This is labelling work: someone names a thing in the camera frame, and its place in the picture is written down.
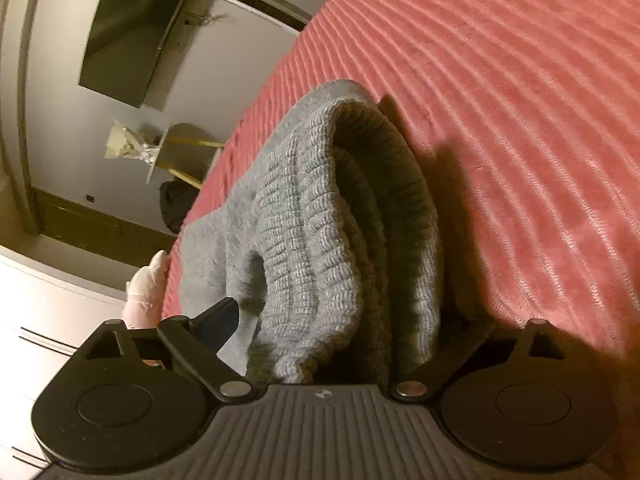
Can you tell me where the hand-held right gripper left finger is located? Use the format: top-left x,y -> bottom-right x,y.
85,297 -> 256,404

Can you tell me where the white paper bag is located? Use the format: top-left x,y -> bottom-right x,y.
104,119 -> 167,166

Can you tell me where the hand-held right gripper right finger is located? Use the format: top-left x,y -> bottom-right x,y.
390,318 -> 567,404

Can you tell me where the gold-legged side table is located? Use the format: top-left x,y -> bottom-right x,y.
144,122 -> 227,187

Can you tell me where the black bag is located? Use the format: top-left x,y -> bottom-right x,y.
159,180 -> 202,234

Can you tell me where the white wardrobe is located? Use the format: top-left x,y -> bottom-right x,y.
0,254 -> 132,480

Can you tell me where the pale pink plush toy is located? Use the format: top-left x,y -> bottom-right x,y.
124,250 -> 169,330

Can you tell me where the grey knitted sweater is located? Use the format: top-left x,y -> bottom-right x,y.
172,79 -> 497,387

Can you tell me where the pink ribbed blanket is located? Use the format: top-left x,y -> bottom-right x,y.
160,0 -> 640,480

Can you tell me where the black television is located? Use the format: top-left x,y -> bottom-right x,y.
77,0 -> 187,109

